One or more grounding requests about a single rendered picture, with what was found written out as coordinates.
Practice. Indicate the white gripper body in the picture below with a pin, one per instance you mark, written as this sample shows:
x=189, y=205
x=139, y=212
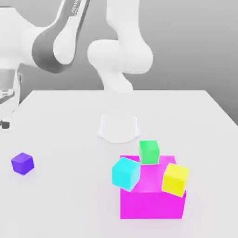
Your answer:
x=7, y=104

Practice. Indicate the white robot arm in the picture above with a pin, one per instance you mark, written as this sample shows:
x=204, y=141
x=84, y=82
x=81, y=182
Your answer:
x=120, y=55

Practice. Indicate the small purple cube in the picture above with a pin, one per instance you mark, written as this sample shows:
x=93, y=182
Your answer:
x=22, y=164

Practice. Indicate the small cyan cube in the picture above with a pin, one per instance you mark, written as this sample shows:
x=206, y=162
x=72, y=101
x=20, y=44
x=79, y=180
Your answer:
x=125, y=173

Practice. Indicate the small green cube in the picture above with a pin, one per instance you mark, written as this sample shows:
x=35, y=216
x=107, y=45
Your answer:
x=149, y=152

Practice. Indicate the small yellow cube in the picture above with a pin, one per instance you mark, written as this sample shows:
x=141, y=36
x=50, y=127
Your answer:
x=174, y=180

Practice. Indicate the large magenta box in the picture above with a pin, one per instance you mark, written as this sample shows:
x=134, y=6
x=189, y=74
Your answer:
x=151, y=204

